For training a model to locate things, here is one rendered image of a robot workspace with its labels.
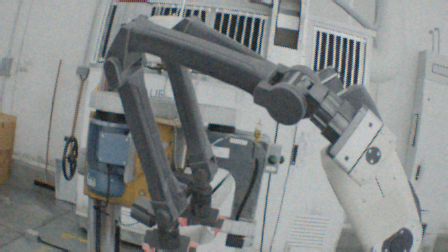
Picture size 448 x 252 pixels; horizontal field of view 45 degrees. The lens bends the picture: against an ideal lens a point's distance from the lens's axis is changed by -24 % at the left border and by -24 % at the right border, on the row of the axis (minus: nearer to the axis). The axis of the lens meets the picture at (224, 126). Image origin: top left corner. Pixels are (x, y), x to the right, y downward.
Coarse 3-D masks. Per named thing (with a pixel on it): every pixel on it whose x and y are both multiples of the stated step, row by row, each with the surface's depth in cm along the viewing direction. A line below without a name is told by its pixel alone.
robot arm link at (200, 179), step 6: (174, 174) 199; (180, 174) 199; (186, 174) 200; (198, 174) 192; (204, 174) 192; (180, 180) 198; (186, 180) 196; (192, 180) 196; (198, 180) 193; (204, 180) 192; (210, 180) 198; (180, 186) 198; (186, 186) 197; (198, 186) 194; (204, 186) 193; (186, 192) 198
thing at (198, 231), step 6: (180, 228) 202; (186, 228) 204; (192, 228) 207; (198, 228) 210; (204, 228) 212; (186, 234) 205; (192, 234) 208; (198, 234) 211; (204, 234) 210; (210, 234) 202; (192, 240) 208; (198, 240) 212; (204, 240) 209; (210, 240) 201; (198, 246) 182; (204, 246) 185; (210, 246) 189
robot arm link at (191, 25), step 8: (192, 16) 186; (176, 24) 183; (184, 24) 182; (192, 24) 182; (200, 24) 183; (184, 32) 183; (192, 32) 183; (200, 32) 183; (208, 32) 182; (216, 32) 183; (208, 40) 183; (216, 40) 182; (224, 40) 182; (232, 40) 183; (232, 48) 182; (240, 48) 181; (248, 48) 183; (256, 56) 181
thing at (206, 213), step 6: (192, 204) 200; (210, 204) 200; (186, 210) 204; (192, 210) 202; (198, 210) 199; (204, 210) 199; (210, 210) 203; (216, 210) 205; (186, 216) 201; (192, 216) 201; (198, 216) 201; (204, 216) 201; (210, 216) 202; (216, 216) 202
